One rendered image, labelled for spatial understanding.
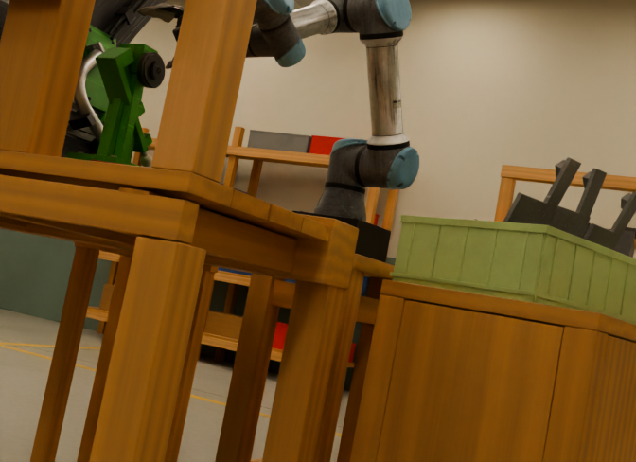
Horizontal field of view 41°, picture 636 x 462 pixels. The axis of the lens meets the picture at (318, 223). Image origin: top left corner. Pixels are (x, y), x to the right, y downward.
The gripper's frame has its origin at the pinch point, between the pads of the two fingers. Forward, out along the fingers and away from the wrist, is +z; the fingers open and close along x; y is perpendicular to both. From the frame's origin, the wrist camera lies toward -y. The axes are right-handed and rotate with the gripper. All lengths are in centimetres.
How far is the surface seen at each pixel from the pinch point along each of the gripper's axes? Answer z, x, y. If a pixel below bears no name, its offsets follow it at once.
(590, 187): -86, -70, 13
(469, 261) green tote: -59, -66, -16
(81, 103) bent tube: 16.6, -5.7, -12.6
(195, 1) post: -34, 14, -38
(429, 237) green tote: -49, -63, -7
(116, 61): -6.9, 5.3, -27.1
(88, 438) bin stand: 71, -105, -19
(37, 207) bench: 3, -8, -59
